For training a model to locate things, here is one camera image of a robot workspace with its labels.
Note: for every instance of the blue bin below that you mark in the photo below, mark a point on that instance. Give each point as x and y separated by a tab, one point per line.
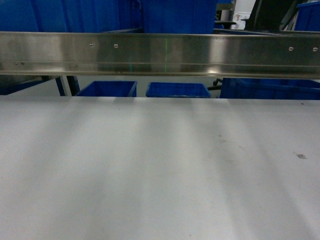
109	89
177	90

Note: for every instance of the large blue bin upper shelf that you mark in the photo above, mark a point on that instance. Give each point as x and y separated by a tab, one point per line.
178	16

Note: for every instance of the stainless steel shelf rail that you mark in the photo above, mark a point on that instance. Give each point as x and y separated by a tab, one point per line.
290	55

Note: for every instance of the large blue bin below right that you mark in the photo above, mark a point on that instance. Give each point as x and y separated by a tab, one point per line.
269	89

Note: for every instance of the blue bin below middle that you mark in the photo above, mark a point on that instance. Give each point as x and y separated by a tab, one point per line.
177	90

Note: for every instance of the blue bin below left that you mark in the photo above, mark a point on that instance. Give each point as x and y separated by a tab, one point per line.
109	89

